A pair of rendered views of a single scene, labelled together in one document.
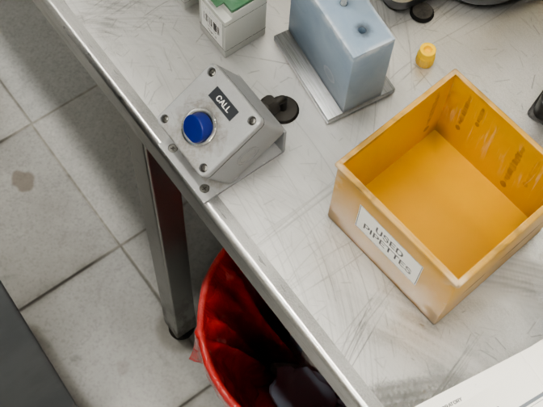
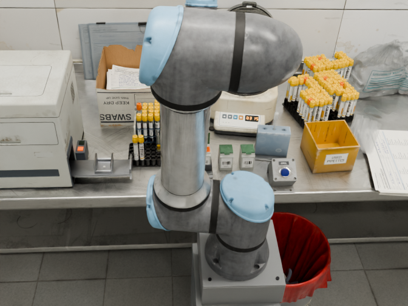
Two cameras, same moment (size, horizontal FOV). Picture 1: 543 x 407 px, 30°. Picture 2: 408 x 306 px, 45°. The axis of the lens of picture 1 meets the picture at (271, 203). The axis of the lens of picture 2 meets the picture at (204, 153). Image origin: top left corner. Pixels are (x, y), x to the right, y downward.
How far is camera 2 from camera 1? 107 cm
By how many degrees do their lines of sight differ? 39
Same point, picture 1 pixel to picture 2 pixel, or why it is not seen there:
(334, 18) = (277, 132)
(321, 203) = (308, 173)
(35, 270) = not seen: outside the picture
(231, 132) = (291, 166)
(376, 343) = (351, 181)
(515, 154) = (327, 128)
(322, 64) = (274, 150)
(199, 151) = (290, 176)
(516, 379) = (374, 162)
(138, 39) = not seen: hidden behind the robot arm
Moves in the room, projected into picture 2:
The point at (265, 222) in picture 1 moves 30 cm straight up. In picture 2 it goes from (307, 184) to (326, 101)
